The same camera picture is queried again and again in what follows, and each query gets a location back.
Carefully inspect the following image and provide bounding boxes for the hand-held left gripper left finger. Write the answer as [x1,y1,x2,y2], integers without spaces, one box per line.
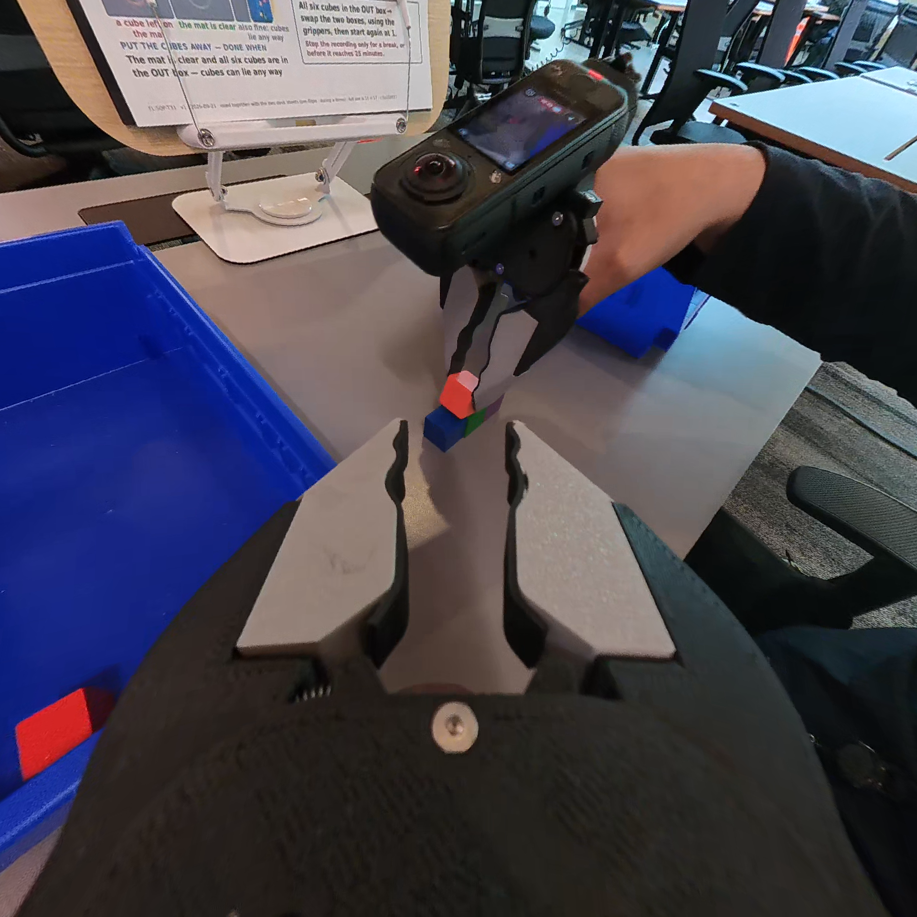
[235,417,412,669]

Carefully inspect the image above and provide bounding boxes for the grey table with wooden edge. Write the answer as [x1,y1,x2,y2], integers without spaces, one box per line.
[709,68,917,194]

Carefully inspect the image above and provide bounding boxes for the blue plastic bin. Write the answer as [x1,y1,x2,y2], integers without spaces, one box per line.
[573,267,699,359]
[0,221,338,871]

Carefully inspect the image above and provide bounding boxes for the white sheet stand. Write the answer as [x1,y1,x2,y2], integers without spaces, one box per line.
[172,118,411,265]

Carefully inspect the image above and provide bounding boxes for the red cube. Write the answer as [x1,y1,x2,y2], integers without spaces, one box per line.
[438,370,480,420]
[14,688,116,782]

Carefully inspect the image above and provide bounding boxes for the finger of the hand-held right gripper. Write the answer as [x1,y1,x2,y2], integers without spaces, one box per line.
[439,267,497,382]
[471,290,536,418]

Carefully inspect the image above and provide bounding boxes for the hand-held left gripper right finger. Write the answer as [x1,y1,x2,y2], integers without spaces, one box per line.
[503,420,679,670]

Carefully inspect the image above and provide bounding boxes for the grey desk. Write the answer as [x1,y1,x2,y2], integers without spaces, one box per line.
[0,154,823,917]

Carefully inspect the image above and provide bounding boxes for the person's right forearm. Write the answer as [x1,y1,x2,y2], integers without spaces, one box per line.
[662,142,917,405]

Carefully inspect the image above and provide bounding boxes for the black office chair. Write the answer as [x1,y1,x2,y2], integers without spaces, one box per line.
[630,0,749,148]
[455,0,558,108]
[684,466,917,635]

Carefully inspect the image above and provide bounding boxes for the printed instruction sheet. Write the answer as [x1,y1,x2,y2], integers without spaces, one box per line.
[68,0,434,128]

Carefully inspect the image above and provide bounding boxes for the blue cube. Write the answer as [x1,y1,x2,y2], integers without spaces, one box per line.
[423,407,474,454]

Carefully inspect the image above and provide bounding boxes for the instruction sheet on stand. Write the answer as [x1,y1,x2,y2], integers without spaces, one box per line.
[18,0,454,159]

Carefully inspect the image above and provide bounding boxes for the person's right hand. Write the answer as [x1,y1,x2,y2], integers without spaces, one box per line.
[576,143,769,316]

